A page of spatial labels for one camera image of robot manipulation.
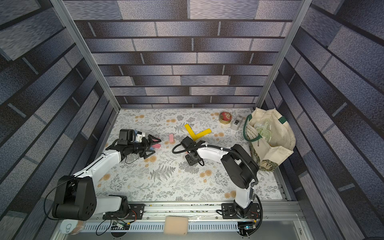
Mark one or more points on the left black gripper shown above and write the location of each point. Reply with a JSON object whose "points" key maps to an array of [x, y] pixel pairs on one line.
{"points": [[147, 144]]}

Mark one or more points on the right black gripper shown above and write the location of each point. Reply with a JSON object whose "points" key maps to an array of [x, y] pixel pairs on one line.
{"points": [[192, 159]]}

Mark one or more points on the pink block two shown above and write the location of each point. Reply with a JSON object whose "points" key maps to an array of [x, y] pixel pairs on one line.
{"points": [[156, 144]]}

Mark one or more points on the yellow block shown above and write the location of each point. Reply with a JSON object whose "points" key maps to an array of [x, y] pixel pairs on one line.
{"points": [[189, 129], [192, 134], [207, 131], [199, 135]]}

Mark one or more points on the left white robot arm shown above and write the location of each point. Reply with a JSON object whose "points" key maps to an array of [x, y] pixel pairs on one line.
{"points": [[75, 196]]}

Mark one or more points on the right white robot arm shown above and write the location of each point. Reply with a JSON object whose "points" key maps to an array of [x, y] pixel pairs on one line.
{"points": [[239, 165]]}

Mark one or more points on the floral table mat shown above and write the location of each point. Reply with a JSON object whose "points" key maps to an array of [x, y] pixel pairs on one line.
{"points": [[165, 176]]}

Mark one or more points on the round red lid tin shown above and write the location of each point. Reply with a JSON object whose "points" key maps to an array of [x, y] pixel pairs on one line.
{"points": [[225, 118]]}

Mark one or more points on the small white box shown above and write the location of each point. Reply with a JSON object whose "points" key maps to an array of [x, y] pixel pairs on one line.
{"points": [[236, 123]]}

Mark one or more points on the beige sponge pad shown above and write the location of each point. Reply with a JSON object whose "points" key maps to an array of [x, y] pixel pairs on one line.
{"points": [[176, 225]]}

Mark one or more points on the cream tote bag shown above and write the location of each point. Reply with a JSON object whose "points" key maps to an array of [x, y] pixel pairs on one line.
{"points": [[271, 138]]}

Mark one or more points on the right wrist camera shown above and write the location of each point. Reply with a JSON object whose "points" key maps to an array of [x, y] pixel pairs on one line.
{"points": [[187, 142]]}

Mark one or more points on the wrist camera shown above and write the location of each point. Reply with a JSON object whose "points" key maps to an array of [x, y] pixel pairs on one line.
{"points": [[187, 142], [128, 136]]}

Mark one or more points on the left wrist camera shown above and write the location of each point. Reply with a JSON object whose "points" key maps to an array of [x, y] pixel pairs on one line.
{"points": [[128, 136]]}

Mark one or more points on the aluminium rail base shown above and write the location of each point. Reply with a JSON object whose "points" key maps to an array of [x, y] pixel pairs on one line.
{"points": [[278, 220]]}

